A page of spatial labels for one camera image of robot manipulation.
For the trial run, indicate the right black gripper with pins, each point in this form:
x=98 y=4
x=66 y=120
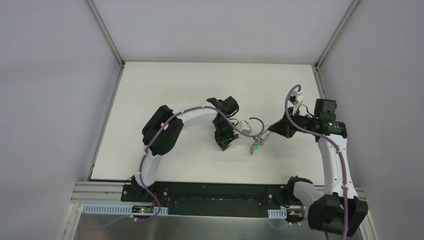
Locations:
x=289 y=122

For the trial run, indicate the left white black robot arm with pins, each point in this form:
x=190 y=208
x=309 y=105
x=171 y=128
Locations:
x=162 y=131

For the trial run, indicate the right white cable duct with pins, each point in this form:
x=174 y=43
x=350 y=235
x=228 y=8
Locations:
x=277 y=213

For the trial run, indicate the white cable duct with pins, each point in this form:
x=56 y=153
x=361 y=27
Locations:
x=277 y=213
x=123 y=209

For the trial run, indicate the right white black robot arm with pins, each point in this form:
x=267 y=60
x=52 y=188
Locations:
x=338 y=210

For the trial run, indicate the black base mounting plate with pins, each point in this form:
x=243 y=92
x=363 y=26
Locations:
x=212 y=199

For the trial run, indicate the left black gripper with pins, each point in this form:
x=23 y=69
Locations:
x=224 y=135

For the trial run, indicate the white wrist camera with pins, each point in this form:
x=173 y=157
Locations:
x=296 y=98
x=244 y=127

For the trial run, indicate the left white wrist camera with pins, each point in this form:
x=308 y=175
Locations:
x=244 y=127

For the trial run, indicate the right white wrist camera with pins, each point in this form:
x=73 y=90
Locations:
x=296 y=98

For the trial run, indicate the left white cable duct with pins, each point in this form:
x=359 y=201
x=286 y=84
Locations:
x=123 y=209

